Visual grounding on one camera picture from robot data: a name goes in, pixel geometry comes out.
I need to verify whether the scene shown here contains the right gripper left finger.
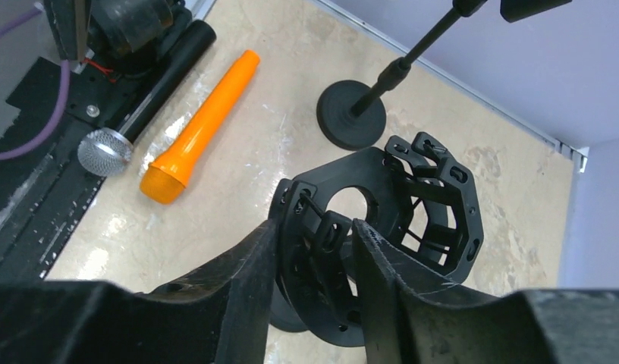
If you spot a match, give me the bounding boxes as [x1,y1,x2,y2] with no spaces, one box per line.
[0,220,277,363]

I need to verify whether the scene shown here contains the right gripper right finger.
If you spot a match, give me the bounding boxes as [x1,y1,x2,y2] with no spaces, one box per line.
[353,220,619,363]

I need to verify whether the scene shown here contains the black shock-mount microphone stand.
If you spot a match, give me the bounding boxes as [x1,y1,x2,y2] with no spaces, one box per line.
[269,132,484,347]

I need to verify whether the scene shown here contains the orange microphone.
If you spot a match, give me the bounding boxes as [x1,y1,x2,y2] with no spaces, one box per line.
[140,49,260,204]

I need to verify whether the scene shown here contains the black silver-mesh microphone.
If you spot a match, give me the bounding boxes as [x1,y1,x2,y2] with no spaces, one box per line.
[77,20,216,177]

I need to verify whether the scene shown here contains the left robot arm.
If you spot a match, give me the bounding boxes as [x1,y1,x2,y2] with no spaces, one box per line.
[41,0,193,76]

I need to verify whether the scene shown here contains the black left microphone stand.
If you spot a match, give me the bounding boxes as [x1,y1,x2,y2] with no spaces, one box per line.
[316,0,574,152]

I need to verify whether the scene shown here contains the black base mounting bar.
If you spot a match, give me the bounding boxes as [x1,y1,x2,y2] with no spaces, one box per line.
[0,66,141,282]

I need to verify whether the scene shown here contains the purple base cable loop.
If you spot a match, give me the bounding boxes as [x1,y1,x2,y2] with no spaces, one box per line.
[0,5,72,162]

